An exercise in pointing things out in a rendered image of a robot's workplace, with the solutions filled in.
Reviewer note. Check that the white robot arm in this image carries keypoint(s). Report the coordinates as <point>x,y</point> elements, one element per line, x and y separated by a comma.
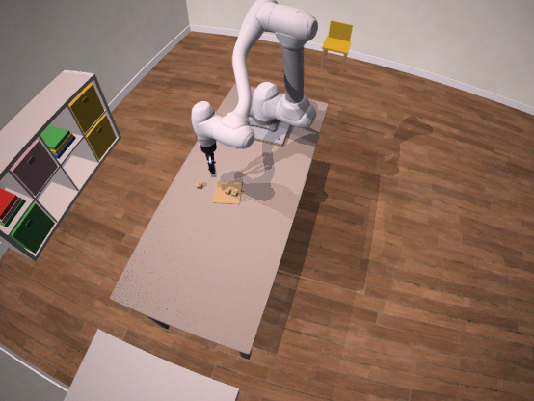
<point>291,26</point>

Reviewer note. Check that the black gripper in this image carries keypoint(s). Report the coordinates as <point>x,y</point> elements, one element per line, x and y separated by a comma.
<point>209,154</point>

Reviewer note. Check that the tan square mat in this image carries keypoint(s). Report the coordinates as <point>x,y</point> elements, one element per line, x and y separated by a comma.
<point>221,197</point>

